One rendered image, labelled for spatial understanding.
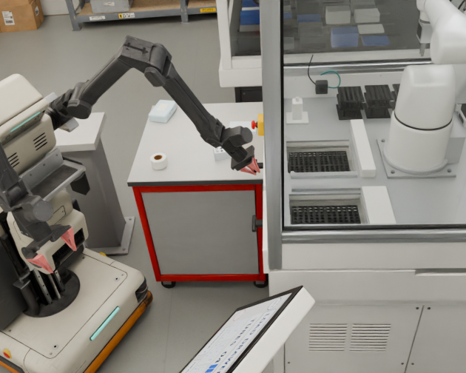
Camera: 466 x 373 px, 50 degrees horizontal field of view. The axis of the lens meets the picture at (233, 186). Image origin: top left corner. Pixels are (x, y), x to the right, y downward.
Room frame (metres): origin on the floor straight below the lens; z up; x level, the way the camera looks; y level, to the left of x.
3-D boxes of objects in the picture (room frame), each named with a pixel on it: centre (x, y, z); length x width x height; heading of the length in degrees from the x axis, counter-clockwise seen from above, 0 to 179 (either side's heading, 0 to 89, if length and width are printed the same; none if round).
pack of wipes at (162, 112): (2.19, 0.31, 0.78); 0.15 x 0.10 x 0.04; 160
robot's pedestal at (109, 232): (2.14, 0.77, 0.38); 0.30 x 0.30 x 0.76; 87
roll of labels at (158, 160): (1.78, 0.31, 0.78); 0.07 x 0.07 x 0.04
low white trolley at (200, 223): (1.96, 0.12, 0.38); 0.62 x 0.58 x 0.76; 174
